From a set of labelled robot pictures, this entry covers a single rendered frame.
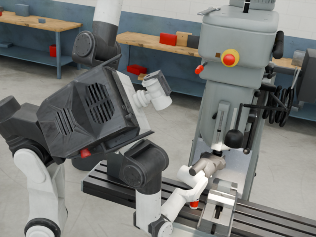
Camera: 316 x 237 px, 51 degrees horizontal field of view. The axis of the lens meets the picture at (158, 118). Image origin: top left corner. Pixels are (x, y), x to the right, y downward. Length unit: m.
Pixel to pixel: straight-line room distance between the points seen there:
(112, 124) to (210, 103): 0.55
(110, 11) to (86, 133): 0.44
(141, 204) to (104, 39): 0.58
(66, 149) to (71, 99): 0.16
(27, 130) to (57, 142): 0.15
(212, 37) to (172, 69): 4.84
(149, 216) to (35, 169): 0.43
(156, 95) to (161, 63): 4.93
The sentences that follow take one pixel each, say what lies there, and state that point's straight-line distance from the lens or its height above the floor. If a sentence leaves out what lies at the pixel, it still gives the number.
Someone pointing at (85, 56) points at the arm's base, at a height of 1.73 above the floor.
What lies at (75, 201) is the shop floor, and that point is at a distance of 3.22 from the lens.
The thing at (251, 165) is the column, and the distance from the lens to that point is 2.05.
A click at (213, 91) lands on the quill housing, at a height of 1.58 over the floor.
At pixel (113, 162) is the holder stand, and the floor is 1.05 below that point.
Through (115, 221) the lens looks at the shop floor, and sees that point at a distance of 3.01.
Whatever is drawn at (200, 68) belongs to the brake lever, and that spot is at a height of 1.71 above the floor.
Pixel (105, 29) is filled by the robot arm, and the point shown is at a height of 1.81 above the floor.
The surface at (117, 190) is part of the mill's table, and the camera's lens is 1.76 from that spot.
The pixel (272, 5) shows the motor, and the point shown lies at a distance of 1.60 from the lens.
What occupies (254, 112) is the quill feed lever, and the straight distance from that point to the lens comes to 1.52.
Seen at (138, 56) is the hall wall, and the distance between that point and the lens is 6.20.
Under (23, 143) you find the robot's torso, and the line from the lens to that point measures 1.25.
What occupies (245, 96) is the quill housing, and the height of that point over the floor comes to 1.58.
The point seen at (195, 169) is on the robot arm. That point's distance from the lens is 1.36.
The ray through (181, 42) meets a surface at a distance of 5.36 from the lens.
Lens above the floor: 2.03
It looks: 25 degrees down
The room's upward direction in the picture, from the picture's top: 6 degrees clockwise
